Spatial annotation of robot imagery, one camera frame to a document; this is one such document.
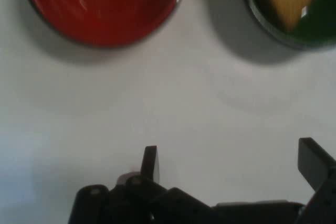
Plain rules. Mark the green bowl with black rim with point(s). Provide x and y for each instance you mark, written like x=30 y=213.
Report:
x=319 y=24

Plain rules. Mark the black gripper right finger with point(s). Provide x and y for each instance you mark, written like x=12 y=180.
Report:
x=312 y=159

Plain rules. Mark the red bowl with black rim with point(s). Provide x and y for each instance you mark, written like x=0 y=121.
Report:
x=102 y=9

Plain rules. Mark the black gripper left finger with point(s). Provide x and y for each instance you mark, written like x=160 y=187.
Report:
x=136 y=197

